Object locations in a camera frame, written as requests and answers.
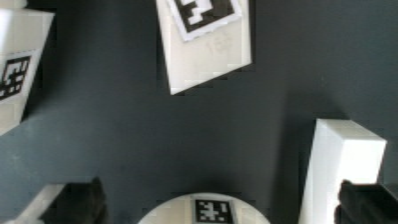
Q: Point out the white round stool seat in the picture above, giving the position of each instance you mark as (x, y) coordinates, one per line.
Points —
(204, 208)

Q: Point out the white stool leg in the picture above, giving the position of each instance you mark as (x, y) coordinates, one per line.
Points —
(204, 28)
(25, 25)

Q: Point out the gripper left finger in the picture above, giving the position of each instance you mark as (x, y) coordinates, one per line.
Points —
(67, 204)

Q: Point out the white right fence bar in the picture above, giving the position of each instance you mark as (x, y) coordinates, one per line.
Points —
(344, 159)

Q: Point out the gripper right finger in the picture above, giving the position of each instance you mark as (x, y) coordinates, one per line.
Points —
(368, 204)

